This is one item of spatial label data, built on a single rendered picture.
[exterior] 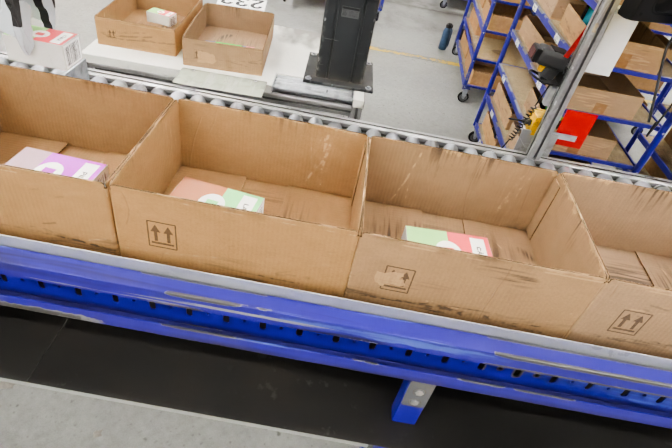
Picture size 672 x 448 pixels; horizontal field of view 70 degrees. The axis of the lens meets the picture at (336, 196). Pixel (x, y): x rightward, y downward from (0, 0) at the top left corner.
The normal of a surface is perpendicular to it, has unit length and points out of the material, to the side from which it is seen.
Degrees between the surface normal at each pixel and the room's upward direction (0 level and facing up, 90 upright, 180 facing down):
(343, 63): 90
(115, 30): 91
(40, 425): 0
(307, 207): 0
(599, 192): 90
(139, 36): 91
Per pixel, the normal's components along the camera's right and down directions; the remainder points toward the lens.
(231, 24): 0.00, 0.61
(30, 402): 0.15, -0.77
